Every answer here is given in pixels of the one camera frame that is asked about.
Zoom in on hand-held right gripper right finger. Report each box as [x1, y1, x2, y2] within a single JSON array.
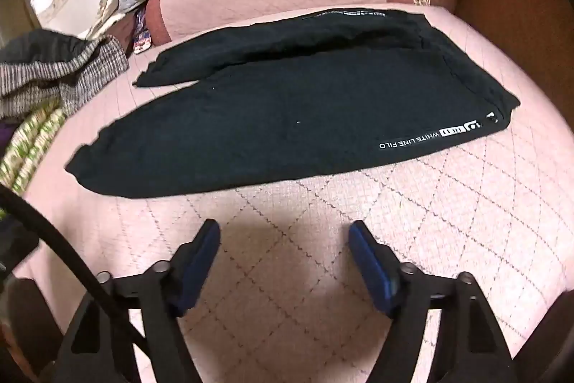
[[349, 220, 527, 383]]

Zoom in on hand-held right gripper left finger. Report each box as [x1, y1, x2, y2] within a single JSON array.
[[51, 219, 221, 383]]

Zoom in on black pants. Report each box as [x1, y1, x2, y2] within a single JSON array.
[[64, 8, 521, 201]]

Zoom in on green printed blanket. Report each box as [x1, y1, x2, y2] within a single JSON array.
[[0, 107, 68, 195]]

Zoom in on houndstooth coat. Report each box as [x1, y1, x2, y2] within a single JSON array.
[[0, 35, 131, 119]]

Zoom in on colourful printed packet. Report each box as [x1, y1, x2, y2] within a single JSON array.
[[132, 8, 155, 54]]

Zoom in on purple cloth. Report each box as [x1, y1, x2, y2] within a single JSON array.
[[0, 120, 19, 146]]

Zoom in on beige cloth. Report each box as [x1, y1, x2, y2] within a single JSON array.
[[87, 0, 124, 38]]

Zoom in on black jacket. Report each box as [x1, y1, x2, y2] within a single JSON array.
[[0, 28, 90, 67]]

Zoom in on black cable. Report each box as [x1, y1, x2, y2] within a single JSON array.
[[0, 186, 149, 383]]

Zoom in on brown wooden bed frame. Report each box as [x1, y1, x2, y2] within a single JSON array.
[[453, 0, 574, 150]]

